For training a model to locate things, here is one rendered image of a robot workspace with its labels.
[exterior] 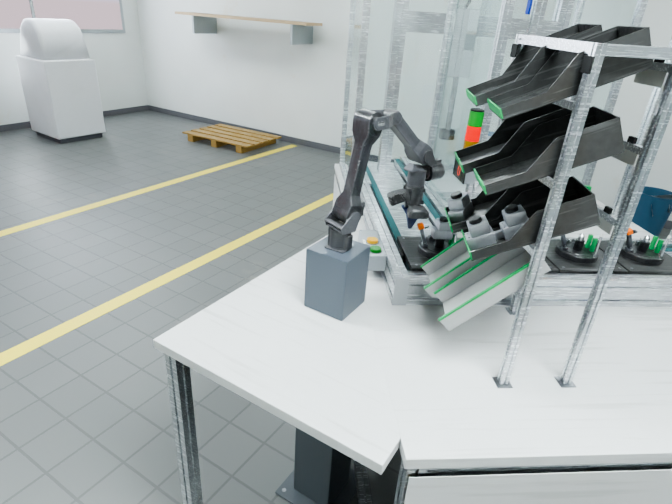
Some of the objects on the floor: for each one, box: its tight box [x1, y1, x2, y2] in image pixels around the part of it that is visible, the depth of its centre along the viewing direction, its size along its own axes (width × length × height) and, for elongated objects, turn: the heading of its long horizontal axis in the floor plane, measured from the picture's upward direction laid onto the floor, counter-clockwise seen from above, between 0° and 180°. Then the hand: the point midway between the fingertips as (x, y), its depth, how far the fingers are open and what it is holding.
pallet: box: [182, 124, 282, 154], centre depth 648 cm, size 114×78×11 cm
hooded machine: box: [15, 18, 106, 144], centre depth 595 cm, size 71×66×139 cm
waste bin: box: [632, 186, 672, 237], centre depth 435 cm, size 39×35×45 cm
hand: (410, 218), depth 157 cm, fingers closed
